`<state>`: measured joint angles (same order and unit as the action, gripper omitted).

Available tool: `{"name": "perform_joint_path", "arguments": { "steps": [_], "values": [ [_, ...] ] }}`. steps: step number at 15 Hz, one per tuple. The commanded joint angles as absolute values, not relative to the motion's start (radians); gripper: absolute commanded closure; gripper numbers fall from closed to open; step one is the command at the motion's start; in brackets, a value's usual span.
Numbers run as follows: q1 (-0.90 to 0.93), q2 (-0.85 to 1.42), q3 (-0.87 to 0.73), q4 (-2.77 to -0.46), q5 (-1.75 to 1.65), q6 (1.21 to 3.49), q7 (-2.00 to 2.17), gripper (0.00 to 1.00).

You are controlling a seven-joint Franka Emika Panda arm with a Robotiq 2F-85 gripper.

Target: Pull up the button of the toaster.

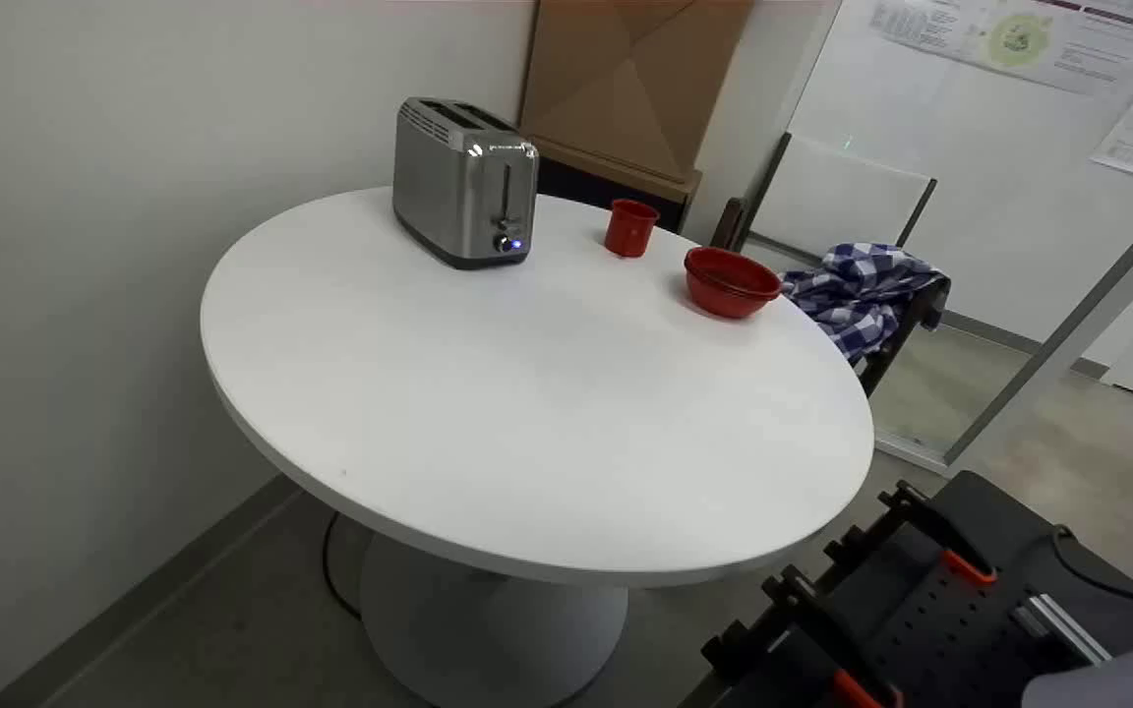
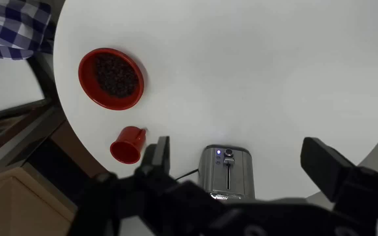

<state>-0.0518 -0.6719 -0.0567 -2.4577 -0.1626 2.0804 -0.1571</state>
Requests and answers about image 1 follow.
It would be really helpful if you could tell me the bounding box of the black floor cable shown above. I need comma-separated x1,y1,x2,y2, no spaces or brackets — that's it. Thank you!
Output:
314,508,371,626

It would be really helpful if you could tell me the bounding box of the brown cardboard sheet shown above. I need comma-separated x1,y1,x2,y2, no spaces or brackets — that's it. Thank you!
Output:
516,0,756,208

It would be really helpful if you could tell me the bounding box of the white leaning panel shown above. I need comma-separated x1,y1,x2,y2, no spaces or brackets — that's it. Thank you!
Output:
742,130,941,269

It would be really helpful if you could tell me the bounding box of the red plastic bowl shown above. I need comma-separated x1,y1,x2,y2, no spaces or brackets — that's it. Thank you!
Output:
680,244,785,321

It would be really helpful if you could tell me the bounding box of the grey metal frame pole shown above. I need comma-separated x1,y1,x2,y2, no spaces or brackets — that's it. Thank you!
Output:
941,174,1133,473

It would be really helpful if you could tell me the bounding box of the red plastic cup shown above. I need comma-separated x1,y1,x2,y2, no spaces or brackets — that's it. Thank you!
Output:
601,198,666,259

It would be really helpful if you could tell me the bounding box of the wall poster with green circle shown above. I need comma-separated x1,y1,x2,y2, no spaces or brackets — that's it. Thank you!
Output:
865,0,1133,103

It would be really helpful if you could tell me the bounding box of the white table pedestal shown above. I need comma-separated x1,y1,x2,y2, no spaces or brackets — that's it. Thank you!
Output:
355,527,634,708

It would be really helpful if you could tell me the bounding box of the black chair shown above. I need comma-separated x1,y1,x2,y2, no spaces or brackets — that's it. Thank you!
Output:
854,269,957,398

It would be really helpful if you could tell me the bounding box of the black box under cardboard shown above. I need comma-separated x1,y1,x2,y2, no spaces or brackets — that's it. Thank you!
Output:
531,152,694,240

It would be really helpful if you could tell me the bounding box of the silver two-slot toaster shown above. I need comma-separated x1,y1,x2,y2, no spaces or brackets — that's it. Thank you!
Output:
390,94,542,271

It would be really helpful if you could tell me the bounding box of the orange black clamp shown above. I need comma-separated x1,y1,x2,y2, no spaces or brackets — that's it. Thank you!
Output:
878,478,1003,594
761,565,907,708

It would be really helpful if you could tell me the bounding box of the black robot mounting cart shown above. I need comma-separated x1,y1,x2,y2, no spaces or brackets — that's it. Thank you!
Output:
677,468,1133,708

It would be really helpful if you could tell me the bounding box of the blue white checkered cloth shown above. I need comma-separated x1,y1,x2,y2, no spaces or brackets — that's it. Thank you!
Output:
780,240,950,375

